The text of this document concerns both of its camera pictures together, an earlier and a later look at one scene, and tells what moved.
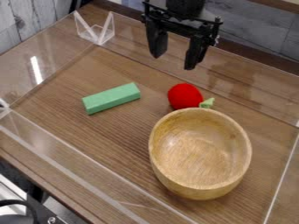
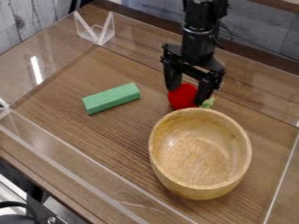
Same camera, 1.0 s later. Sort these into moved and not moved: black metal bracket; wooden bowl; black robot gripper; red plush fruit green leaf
Moved: black robot gripper
Not moved: wooden bowl; red plush fruit green leaf; black metal bracket
